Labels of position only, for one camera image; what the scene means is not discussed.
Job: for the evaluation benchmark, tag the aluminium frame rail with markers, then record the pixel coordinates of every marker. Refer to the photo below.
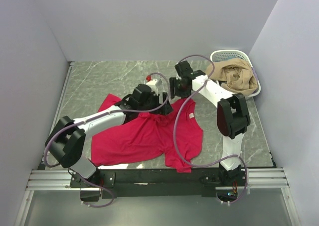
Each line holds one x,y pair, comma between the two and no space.
59,180

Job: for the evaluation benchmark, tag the red t-shirt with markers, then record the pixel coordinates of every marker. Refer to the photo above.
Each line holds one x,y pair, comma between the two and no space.
178,138

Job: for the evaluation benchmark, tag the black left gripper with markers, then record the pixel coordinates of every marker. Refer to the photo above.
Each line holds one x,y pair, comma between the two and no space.
165,109

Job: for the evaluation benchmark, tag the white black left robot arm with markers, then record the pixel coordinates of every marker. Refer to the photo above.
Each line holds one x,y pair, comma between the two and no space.
67,138

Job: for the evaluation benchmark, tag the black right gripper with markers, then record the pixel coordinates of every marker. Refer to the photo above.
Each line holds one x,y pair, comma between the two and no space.
173,82

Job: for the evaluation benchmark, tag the tan t-shirt in basket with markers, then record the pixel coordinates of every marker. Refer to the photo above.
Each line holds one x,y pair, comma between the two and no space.
236,76

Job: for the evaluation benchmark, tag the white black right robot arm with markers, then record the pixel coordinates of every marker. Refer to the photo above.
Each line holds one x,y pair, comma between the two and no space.
232,115

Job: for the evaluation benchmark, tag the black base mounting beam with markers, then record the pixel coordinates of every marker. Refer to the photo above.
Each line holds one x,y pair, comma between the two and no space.
114,183

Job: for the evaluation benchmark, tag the white perforated laundry basket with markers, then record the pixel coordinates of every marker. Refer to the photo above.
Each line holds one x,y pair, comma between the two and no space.
222,55

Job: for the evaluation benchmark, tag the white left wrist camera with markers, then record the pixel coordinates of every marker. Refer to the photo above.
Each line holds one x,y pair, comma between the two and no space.
153,83

